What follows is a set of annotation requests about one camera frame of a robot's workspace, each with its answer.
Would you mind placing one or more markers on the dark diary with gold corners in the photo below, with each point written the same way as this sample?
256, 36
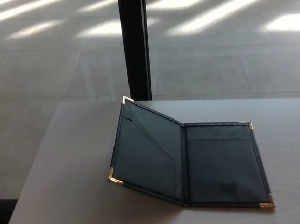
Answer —
208, 164

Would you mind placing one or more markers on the black vertical window frame post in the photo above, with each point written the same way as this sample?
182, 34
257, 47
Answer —
134, 40

